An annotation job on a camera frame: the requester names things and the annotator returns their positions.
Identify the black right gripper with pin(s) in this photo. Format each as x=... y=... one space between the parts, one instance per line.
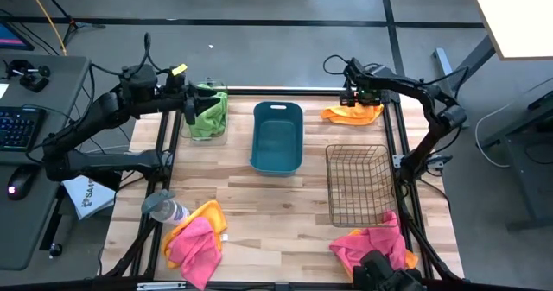
x=360 y=97

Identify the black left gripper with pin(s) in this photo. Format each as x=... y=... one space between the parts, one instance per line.
x=190 y=105

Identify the pink microfiber towel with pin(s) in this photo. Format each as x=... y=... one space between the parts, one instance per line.
x=371 y=243
x=194 y=248

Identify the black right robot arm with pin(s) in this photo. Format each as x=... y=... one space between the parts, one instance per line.
x=415 y=88

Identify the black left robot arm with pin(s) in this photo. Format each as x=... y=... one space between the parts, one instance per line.
x=108 y=107

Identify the black background robot arm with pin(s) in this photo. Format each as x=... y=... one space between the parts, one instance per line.
x=380 y=269

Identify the yellow tape tag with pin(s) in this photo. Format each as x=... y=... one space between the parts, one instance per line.
x=179 y=69

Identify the clear plastic bin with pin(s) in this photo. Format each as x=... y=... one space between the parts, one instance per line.
x=207 y=141

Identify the blue plastic basket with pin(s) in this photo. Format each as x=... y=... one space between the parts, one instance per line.
x=276 y=140

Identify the grey table leg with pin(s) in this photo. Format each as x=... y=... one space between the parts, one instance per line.
x=475 y=60

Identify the black tripod stand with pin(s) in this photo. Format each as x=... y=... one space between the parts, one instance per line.
x=86 y=25

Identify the grey computer desk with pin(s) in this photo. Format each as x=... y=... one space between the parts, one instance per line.
x=60 y=79

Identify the white printed bag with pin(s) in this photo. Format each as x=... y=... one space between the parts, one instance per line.
x=90 y=198

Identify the black desk clamp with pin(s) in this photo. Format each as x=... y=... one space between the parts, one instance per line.
x=32 y=81

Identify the white table top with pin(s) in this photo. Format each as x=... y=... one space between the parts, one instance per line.
x=518 y=14

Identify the dark grey side desk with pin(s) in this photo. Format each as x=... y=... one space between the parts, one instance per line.
x=531 y=174

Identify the black backlit keyboard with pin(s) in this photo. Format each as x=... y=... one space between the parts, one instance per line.
x=17 y=129

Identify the black computer mouse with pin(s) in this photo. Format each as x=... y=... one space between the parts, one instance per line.
x=19 y=181

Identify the computer monitor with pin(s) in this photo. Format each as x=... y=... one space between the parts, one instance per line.
x=10 y=38

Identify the black caster knob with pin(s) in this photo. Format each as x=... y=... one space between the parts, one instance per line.
x=55 y=250

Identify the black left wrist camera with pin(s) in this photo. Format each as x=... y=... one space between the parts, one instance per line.
x=175 y=83

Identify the black aluminium table frame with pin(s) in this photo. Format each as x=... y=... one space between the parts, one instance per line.
x=302 y=91

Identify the silver metal bracket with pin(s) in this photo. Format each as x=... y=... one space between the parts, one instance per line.
x=160 y=286

